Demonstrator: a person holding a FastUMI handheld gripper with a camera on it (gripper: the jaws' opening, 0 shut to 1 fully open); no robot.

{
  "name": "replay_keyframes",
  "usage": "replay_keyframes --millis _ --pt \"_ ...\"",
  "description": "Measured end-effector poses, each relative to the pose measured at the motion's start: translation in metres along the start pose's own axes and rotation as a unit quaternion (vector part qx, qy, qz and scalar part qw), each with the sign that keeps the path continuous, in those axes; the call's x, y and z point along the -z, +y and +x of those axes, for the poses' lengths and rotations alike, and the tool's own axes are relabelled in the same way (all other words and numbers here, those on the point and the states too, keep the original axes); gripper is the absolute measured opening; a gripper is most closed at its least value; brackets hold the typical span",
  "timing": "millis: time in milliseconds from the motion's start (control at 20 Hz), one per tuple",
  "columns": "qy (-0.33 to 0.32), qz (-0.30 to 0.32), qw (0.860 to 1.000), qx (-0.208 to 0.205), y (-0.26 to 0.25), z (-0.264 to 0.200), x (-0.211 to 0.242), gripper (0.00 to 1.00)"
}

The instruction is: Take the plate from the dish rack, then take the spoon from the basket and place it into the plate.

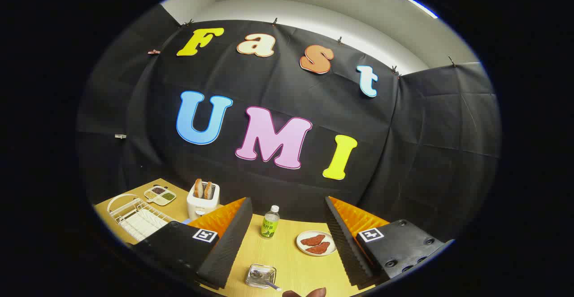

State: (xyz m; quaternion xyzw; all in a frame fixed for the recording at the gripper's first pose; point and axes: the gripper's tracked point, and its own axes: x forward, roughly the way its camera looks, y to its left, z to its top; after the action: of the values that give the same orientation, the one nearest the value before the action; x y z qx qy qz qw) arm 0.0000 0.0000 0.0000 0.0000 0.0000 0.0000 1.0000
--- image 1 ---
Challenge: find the checkered handle metal spoon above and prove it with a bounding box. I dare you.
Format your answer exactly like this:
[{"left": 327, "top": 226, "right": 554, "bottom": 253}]
[{"left": 250, "top": 269, "right": 282, "bottom": 291}]

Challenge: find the cream sectioned dish with grains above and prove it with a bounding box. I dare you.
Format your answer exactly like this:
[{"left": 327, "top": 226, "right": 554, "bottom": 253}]
[{"left": 144, "top": 185, "right": 177, "bottom": 206}]

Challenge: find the metal wire basket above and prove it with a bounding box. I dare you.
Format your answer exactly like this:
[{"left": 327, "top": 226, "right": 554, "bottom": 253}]
[{"left": 245, "top": 264, "right": 277, "bottom": 288}]

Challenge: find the green label tea bottle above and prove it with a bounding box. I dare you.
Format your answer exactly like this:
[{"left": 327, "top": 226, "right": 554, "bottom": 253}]
[{"left": 260, "top": 205, "right": 281, "bottom": 240}]

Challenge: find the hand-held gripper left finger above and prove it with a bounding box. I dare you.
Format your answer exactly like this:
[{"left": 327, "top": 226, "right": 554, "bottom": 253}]
[{"left": 133, "top": 197, "right": 253, "bottom": 290}]

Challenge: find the white oval dish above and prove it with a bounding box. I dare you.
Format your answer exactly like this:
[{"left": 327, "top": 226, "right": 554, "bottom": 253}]
[{"left": 296, "top": 230, "right": 337, "bottom": 257}]

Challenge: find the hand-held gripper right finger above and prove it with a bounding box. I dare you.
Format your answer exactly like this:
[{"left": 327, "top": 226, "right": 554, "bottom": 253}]
[{"left": 325, "top": 196, "right": 454, "bottom": 288}]

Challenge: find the white wire dish rack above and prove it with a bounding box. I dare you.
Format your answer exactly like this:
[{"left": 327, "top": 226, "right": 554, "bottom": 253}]
[{"left": 107, "top": 193, "right": 181, "bottom": 242}]

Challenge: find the white toaster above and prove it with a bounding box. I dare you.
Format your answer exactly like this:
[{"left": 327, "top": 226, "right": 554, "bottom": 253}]
[{"left": 187, "top": 181, "right": 221, "bottom": 221}]

